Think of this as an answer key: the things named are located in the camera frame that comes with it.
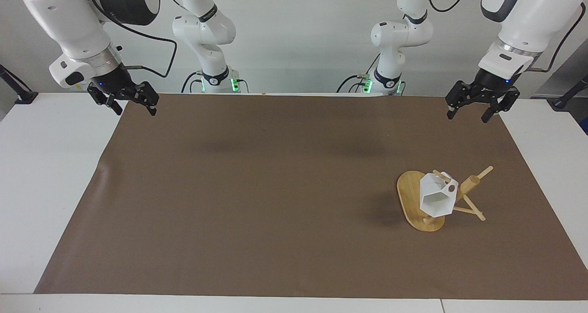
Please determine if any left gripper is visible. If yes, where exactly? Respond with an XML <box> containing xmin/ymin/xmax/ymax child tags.
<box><xmin>445</xmin><ymin>68</ymin><xmax>521</xmax><ymax>124</ymax></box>

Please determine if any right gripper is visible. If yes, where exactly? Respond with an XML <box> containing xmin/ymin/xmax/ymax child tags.
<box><xmin>87</xmin><ymin>64</ymin><xmax>160</xmax><ymax>117</ymax></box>

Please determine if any white faceted cup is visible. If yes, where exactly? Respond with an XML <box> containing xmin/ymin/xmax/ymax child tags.
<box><xmin>418</xmin><ymin>169</ymin><xmax>459</xmax><ymax>218</ymax></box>

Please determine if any wooden cup rack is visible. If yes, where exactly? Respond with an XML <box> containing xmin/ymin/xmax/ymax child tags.
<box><xmin>396</xmin><ymin>165</ymin><xmax>495</xmax><ymax>233</ymax></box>

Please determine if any black stand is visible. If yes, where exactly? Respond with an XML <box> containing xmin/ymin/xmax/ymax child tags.
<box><xmin>550</xmin><ymin>73</ymin><xmax>588</xmax><ymax>110</ymax></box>
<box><xmin>0</xmin><ymin>64</ymin><xmax>39</xmax><ymax>105</ymax></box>

